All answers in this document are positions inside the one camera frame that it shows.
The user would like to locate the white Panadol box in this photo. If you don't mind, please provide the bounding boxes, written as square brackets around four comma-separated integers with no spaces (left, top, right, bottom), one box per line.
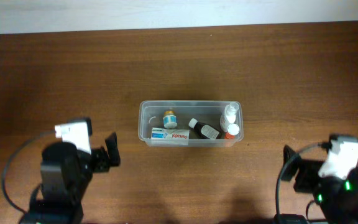
[151,128,190,146]

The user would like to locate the small jar gold lid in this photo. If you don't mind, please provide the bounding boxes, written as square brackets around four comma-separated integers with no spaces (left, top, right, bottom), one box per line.
[163,110,177,129]

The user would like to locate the orange white tube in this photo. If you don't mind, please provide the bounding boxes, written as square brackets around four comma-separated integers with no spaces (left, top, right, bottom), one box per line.
[224,123,240,139]

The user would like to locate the white spray bottle clear cap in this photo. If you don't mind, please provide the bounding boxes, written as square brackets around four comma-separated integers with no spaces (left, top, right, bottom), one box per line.
[220,102,239,132]

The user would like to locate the clear plastic container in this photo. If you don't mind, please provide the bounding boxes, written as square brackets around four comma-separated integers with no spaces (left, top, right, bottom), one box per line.
[138,100,244,147]

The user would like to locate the dark brown syrup bottle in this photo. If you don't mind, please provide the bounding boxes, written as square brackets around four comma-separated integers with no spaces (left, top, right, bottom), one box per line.
[188,118,221,140]

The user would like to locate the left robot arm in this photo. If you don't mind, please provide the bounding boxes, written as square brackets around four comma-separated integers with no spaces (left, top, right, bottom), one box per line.
[19,133,121,224]

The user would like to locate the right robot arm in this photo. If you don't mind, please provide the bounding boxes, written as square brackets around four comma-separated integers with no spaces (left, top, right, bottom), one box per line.
[274,141,358,223]

